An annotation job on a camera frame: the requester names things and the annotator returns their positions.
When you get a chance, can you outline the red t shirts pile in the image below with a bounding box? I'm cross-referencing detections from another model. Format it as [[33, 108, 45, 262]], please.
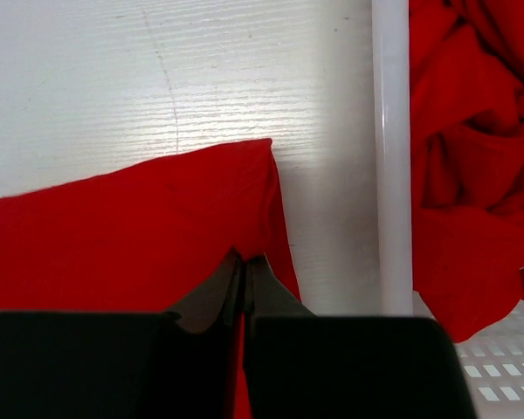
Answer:
[[409, 1, 524, 342]]

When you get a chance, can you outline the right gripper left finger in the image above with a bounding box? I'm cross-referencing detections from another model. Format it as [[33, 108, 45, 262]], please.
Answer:
[[0, 252, 241, 418]]

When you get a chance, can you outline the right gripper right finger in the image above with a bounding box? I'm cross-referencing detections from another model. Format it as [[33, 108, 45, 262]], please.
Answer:
[[244, 257, 476, 418]]

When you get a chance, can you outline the red t shirt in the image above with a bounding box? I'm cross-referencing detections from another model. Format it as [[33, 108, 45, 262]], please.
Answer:
[[0, 139, 300, 418]]

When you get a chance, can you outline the white plastic basket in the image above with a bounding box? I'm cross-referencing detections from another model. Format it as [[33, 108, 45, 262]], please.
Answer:
[[372, 1, 524, 418]]

